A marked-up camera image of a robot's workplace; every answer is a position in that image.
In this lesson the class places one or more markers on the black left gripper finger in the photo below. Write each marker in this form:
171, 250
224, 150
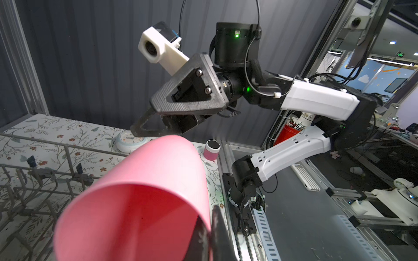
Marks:
222, 248

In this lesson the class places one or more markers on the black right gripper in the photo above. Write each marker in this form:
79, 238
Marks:
196, 92

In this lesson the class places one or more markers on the pink cup front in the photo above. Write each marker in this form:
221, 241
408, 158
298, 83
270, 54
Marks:
144, 209

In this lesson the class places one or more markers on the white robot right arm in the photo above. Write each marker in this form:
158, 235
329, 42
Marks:
333, 117

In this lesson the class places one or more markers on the white round clock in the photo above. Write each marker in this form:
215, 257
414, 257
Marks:
126, 142

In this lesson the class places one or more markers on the red cup with pens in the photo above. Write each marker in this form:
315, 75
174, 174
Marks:
289, 130

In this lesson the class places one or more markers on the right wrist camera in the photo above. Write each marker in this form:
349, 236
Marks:
160, 44

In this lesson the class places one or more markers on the grey wire dish rack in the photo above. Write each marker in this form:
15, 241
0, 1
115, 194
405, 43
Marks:
39, 178

